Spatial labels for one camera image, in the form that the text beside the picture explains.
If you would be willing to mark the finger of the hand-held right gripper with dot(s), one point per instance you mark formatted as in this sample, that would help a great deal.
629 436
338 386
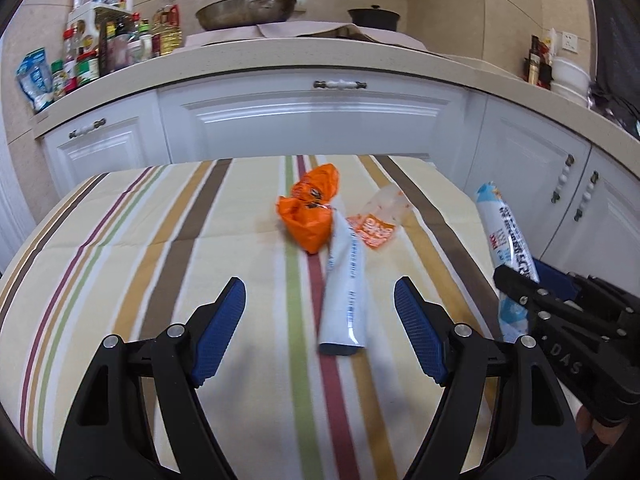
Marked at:
515 287
552 280

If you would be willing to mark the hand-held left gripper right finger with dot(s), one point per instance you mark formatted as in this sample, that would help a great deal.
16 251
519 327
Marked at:
420 330

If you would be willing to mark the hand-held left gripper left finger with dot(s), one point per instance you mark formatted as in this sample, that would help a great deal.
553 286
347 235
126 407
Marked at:
220 330

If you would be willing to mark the white packet with blue print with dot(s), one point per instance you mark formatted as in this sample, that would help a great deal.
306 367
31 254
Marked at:
502 230

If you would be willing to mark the white and blue tube packet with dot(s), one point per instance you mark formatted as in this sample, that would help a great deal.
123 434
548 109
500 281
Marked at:
342 300

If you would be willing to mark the person's right hand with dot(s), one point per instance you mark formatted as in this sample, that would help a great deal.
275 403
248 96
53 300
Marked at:
597 430

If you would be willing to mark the white cabinet door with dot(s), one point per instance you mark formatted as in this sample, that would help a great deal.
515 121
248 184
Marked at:
615 225
520 160
110 155

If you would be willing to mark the clear wrapper with orange print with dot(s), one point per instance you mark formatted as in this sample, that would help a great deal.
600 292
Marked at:
375 227

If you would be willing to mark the striped tablecloth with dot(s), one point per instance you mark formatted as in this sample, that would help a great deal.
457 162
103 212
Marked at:
125 260

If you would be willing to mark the orange plastic bag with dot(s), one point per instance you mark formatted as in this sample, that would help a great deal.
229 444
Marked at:
307 220

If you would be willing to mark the red and black box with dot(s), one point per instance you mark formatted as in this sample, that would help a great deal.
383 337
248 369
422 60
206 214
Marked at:
545 76

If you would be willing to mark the dark glass oil bottle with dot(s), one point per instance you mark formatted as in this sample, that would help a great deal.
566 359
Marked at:
532 62

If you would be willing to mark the white drawer front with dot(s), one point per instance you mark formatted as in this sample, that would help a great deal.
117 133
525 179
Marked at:
310 125

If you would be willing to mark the white upright packet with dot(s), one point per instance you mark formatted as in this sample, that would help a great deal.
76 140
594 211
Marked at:
551 42

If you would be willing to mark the dark grey cloth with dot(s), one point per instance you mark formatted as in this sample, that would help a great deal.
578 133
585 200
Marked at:
617 35

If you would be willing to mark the row of condiment bottles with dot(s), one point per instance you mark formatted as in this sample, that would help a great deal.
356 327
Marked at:
100 55

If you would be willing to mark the yellow cooking oil bottle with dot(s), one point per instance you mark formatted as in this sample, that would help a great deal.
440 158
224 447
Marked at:
167 32

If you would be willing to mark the black casserole pot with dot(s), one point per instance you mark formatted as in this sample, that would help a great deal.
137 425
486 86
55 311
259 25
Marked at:
375 19

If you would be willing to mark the blue snack bag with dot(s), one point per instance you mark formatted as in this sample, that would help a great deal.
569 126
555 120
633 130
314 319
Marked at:
35 80

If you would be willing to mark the beige stove cover cloth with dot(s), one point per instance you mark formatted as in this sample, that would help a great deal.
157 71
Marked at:
300 27

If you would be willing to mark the white spice rack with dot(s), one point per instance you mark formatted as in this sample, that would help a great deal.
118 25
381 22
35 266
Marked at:
82 16

